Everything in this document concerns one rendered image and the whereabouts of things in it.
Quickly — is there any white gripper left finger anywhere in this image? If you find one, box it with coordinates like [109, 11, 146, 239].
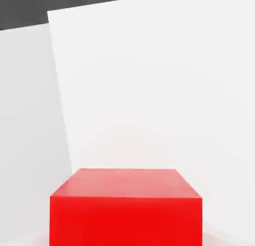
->
[11, 231, 50, 246]

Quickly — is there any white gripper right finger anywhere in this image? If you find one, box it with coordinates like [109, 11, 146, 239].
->
[202, 220, 255, 246]

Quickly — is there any small red cube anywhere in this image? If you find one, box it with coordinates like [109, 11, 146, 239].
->
[49, 167, 203, 246]

